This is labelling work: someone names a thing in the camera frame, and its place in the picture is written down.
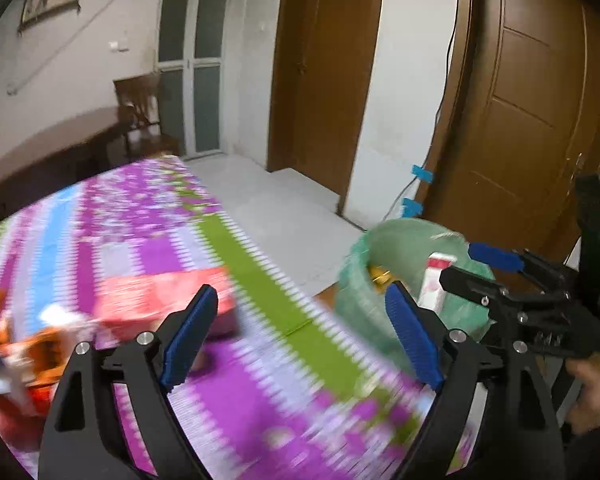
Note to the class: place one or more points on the person's right hand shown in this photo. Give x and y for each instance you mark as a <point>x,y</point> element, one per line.
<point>597,390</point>

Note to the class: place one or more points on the red-orange snack packet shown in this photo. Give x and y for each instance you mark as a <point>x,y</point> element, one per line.
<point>35,355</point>

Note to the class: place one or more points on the white medicine box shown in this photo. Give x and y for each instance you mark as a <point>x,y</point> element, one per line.
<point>432,285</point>

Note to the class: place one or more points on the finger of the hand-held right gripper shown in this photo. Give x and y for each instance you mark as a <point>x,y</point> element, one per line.
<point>475,285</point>
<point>495,255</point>

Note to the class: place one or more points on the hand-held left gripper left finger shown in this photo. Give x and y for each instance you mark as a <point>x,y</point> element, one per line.
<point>187,340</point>

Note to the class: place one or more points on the purple floral striped tablecloth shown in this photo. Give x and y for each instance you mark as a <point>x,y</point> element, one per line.
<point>280,385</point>

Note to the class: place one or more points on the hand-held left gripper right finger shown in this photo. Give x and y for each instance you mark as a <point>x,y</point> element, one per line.
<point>415,335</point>

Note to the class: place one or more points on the brown panelled wooden door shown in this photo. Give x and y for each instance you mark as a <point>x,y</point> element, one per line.
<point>520,110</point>

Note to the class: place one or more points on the dark wooden dining table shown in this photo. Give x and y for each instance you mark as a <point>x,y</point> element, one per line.
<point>55,145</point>

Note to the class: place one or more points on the frosted glass double door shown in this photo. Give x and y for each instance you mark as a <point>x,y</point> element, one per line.
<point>205,35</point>

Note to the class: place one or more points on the dark wooden chair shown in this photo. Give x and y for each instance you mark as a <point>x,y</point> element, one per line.
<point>135,95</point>

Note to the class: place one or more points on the trash bin with green bag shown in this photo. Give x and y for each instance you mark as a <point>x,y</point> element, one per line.
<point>360,320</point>

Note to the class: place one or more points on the white wall switch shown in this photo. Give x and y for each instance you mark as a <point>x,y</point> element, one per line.
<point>119,46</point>

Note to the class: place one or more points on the pink carton box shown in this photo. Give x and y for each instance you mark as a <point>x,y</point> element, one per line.
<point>145,300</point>

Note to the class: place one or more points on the crumpled white tissue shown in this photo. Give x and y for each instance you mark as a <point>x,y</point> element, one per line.
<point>62,316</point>

